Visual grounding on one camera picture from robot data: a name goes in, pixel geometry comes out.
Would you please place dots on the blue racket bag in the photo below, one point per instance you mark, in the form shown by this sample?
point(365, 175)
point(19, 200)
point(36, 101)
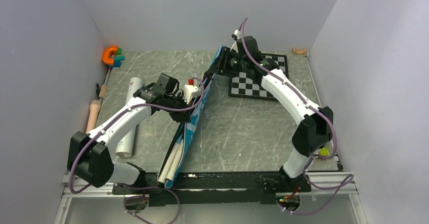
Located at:
point(186, 131)

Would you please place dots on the teal blue toy blocks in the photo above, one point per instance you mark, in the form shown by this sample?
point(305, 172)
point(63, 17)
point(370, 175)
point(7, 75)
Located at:
point(117, 57)

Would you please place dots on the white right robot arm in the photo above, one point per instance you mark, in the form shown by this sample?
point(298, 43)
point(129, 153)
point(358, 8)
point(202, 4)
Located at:
point(314, 124)

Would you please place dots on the black white chessboard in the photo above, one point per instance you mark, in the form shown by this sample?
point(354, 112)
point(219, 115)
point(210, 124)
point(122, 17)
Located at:
point(243, 87)

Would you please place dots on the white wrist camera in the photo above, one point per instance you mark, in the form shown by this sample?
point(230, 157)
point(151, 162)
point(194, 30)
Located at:
point(190, 92)
point(236, 35)

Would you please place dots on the orange horseshoe magnet toy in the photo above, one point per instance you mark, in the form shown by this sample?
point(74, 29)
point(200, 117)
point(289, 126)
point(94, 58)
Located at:
point(109, 54)

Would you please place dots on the wooden rolling pin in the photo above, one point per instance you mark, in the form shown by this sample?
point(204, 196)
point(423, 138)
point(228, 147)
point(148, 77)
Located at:
point(95, 107)

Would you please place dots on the colourful brick toy train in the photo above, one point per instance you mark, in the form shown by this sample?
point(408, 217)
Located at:
point(323, 152)

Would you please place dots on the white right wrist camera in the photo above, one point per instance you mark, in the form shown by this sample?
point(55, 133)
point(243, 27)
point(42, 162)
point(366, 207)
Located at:
point(236, 35)

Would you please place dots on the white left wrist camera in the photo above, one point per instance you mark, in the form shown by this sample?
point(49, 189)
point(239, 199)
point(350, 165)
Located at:
point(190, 92)

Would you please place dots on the blue racket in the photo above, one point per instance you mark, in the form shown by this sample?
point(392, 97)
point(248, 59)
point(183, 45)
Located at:
point(173, 162)
point(166, 167)

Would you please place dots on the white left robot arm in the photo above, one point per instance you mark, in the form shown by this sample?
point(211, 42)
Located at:
point(90, 153)

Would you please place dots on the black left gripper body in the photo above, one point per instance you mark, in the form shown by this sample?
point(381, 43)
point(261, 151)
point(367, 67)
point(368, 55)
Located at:
point(178, 101)

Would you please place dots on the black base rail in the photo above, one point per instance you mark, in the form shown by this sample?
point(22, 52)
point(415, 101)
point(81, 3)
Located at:
point(221, 187)

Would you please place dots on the wooden arch block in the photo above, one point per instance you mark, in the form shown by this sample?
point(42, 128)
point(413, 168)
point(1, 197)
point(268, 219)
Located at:
point(302, 51)

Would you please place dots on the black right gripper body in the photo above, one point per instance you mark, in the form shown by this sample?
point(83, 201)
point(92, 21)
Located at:
point(231, 63)

